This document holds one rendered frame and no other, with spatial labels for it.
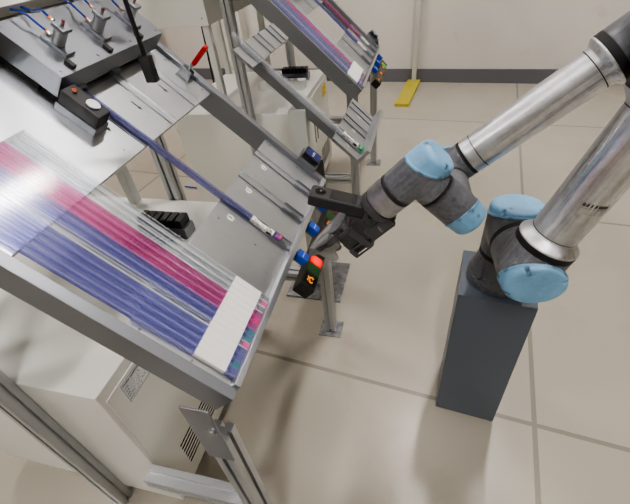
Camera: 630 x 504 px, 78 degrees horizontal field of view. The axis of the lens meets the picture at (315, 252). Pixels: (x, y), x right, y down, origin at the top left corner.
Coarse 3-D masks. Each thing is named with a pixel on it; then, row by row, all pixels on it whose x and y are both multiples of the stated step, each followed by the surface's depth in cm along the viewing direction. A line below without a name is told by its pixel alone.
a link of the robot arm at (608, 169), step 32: (608, 128) 61; (608, 160) 60; (576, 192) 65; (608, 192) 63; (544, 224) 71; (576, 224) 67; (512, 256) 76; (544, 256) 71; (576, 256) 72; (512, 288) 76; (544, 288) 74
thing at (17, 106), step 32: (0, 64) 69; (128, 64) 89; (160, 64) 96; (0, 96) 66; (32, 96) 70; (96, 96) 79; (128, 96) 84; (160, 96) 90; (192, 96) 97; (0, 128) 63; (32, 128) 66; (64, 128) 70; (160, 128) 85; (96, 160) 71; (128, 160) 75
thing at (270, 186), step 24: (264, 144) 106; (264, 168) 100; (288, 168) 107; (240, 192) 90; (264, 192) 95; (288, 192) 101; (216, 216) 82; (240, 216) 86; (264, 216) 91; (288, 216) 96; (192, 240) 75; (216, 240) 78; (240, 240) 82; (264, 240) 87; (288, 240) 90; (240, 264) 79; (264, 264) 83; (264, 288) 80; (192, 360) 63
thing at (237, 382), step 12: (324, 180) 111; (300, 228) 94; (300, 240) 91; (288, 252) 89; (288, 264) 84; (276, 288) 79; (276, 300) 77; (264, 312) 74; (264, 324) 72; (252, 348) 68; (240, 372) 64; (240, 384) 63
